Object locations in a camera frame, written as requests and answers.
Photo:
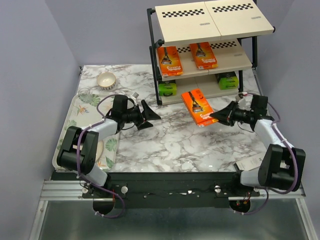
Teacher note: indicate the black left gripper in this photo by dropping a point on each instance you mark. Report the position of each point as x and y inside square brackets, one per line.
[148, 114]

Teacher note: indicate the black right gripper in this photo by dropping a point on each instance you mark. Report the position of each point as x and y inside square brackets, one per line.
[225, 115]

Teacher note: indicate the orange Gillette Fusion5 box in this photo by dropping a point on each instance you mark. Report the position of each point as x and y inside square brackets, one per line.
[198, 107]

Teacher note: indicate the black green razor box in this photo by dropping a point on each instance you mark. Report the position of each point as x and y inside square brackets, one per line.
[227, 80]
[167, 88]

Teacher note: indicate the beige black three-tier shelf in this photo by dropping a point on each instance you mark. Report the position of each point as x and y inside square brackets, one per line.
[232, 28]

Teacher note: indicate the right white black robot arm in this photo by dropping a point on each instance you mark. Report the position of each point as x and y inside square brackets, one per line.
[282, 166]

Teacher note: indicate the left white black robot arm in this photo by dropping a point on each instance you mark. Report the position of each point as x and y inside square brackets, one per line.
[79, 146]

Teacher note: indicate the pink white plate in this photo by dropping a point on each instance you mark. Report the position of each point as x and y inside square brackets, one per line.
[99, 150]

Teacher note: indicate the white paper card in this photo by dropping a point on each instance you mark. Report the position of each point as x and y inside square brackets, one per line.
[249, 163]

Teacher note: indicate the white bowl orange rim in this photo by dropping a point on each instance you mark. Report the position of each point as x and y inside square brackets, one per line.
[106, 80]

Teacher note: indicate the white leaf-print tray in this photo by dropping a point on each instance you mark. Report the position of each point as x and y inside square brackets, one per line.
[81, 114]

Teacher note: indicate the clear drinking glass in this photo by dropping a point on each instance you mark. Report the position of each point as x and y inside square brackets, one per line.
[85, 95]

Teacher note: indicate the aluminium black mounting rail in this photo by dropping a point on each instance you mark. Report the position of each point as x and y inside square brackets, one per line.
[162, 190]

